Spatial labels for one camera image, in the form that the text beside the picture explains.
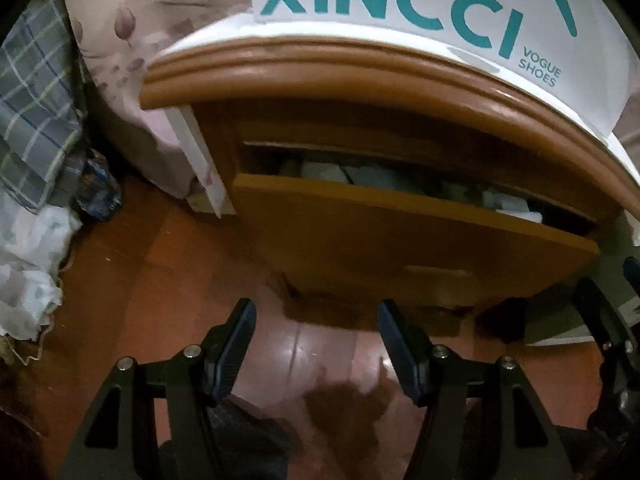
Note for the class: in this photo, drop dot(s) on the white bed frame panel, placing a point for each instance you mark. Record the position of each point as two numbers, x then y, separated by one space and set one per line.
200 160

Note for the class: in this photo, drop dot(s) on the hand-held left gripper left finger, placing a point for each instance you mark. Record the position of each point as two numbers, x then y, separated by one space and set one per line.
232 355

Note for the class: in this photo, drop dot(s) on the plaid cloth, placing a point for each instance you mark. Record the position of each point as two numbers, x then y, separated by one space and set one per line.
35 100

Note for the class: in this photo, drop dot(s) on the white floral cloth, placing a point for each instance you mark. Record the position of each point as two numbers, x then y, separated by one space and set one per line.
30 270

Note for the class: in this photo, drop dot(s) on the white long underwear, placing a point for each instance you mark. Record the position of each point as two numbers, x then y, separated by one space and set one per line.
365 176

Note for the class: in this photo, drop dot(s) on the floral bedding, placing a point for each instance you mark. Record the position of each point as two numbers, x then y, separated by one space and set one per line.
150 0

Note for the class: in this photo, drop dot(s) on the white folded garment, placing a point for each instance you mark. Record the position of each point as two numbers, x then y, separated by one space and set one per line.
510 205

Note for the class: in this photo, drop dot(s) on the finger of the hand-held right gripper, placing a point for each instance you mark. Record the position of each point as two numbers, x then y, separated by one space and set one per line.
602 317
632 267

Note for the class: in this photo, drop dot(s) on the plastic bottle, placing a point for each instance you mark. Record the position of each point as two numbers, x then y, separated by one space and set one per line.
97 190

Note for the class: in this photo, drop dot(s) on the wooden nightstand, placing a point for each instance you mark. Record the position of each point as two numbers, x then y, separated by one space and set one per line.
320 67

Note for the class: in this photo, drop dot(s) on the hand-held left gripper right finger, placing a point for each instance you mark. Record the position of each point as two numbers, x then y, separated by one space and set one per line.
400 355

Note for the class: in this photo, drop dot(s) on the white paper cover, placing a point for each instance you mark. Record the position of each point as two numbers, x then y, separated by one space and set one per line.
220 32

